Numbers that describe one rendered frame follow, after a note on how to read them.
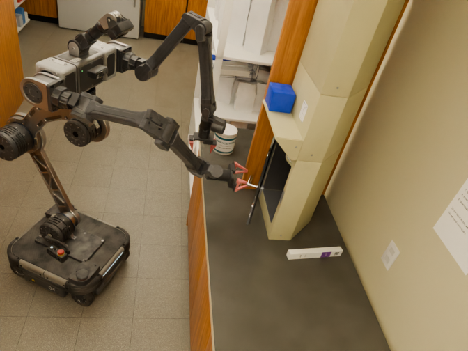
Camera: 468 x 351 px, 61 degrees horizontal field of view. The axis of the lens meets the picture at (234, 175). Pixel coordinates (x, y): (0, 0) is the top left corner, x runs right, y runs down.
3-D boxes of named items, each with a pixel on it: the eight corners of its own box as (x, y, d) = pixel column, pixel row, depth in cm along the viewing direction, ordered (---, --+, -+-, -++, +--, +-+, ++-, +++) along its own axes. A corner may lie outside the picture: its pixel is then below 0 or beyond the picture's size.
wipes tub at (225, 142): (231, 144, 249) (236, 124, 240) (234, 156, 239) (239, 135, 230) (211, 142, 247) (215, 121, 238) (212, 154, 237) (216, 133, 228)
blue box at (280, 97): (285, 102, 179) (291, 84, 174) (290, 113, 172) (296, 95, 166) (264, 99, 177) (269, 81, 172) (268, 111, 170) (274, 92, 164)
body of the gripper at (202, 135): (213, 143, 203) (215, 131, 199) (193, 141, 201) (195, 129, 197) (212, 136, 208) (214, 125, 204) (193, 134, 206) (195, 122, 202)
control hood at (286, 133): (281, 120, 186) (286, 102, 180) (297, 161, 161) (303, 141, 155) (257, 118, 184) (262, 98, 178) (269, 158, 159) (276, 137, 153)
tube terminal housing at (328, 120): (301, 198, 220) (352, 68, 174) (317, 242, 194) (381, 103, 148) (258, 195, 214) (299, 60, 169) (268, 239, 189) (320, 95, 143)
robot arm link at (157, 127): (159, 105, 134) (147, 131, 132) (180, 125, 146) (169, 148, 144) (77, 90, 157) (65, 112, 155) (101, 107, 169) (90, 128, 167)
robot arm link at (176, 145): (162, 115, 144) (150, 141, 142) (175, 118, 142) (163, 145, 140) (198, 157, 184) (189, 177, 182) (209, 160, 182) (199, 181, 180)
